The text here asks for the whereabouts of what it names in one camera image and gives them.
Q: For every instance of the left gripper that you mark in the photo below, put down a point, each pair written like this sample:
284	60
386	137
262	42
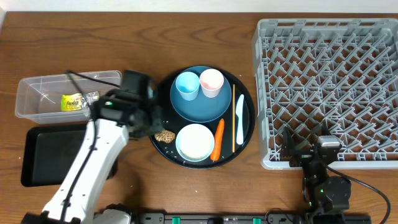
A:
160	126

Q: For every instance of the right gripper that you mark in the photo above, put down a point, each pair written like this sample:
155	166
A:
288	149

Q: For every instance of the light blue bowl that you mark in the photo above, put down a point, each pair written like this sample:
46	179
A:
194	142

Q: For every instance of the yellow foil snack wrapper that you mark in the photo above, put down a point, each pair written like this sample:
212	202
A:
77	102

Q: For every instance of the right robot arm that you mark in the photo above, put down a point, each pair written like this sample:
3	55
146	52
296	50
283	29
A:
328	196

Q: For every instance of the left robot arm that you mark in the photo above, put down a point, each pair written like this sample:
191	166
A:
76	199

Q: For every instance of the grey plastic dishwasher rack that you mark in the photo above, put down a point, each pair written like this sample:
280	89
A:
338	73

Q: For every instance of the brown patterned cookie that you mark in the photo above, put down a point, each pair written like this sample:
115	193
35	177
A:
165	136

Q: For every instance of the light blue cup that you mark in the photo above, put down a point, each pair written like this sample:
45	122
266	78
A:
188	84

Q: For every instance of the dark blue plate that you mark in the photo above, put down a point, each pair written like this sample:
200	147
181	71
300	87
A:
202	109

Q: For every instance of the round black serving tray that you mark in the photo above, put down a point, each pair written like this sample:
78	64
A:
173	122

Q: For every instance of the white plastic knife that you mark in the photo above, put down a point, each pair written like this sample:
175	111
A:
239	114

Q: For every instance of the pink cup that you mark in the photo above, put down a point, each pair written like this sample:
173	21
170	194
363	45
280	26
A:
211	81

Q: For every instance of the orange carrot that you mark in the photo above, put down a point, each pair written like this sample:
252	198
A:
215	155

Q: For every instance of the wooden chopstick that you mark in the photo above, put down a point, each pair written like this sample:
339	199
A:
233	120

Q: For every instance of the black rectangular tray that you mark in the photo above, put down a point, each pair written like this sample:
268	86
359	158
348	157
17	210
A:
49	153

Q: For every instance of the clear plastic bin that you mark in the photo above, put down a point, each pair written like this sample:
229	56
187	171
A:
39	99

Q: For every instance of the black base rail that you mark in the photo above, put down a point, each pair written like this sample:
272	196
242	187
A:
233	218

